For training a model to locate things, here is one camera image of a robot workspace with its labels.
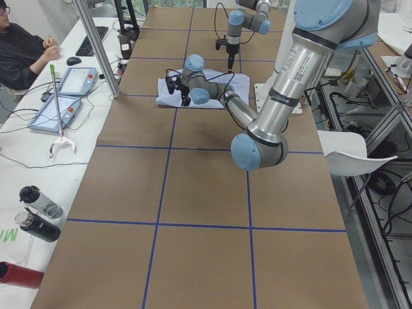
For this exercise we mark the white reacher grabber tool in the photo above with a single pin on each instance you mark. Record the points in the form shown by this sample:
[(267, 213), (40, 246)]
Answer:
[(61, 140)]

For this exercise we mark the clear bottle black cap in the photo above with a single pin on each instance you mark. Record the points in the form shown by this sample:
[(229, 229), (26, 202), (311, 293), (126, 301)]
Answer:
[(33, 197)]

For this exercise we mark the red bottle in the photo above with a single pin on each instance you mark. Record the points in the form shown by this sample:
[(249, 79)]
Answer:
[(16, 275)]

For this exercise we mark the white plastic chair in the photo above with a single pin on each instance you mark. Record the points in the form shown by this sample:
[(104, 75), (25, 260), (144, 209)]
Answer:
[(346, 156)]

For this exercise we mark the black water bottle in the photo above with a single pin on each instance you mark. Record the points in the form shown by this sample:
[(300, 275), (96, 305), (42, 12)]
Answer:
[(37, 226)]

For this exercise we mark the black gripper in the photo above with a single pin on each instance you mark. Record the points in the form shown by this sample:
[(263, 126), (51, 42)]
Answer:
[(231, 50), (185, 91)]

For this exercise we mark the seated person in black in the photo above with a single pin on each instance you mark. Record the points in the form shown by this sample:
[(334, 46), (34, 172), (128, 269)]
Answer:
[(23, 55)]

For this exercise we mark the aluminium frame post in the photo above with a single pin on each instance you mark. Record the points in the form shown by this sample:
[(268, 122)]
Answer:
[(86, 18)]

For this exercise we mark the teach pendant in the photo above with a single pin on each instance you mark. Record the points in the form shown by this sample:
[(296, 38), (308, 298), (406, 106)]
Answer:
[(78, 81), (46, 118)]

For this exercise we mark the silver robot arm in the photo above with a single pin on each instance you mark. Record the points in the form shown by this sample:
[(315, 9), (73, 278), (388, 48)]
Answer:
[(321, 27), (252, 15)]

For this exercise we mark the upper teach pendant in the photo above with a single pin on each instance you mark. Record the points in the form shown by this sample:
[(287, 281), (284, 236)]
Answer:
[(78, 81)]

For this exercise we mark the lower teach pendant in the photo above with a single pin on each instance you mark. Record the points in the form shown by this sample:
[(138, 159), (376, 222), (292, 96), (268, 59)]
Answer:
[(46, 118)]

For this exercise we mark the black computer mouse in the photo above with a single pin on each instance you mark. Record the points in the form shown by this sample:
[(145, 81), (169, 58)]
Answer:
[(71, 61)]

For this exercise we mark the blue striped button shirt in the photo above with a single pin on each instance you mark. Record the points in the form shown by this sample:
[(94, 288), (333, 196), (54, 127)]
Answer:
[(207, 94)]

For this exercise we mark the black box with label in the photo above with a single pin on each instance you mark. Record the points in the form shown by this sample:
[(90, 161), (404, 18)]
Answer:
[(125, 46)]

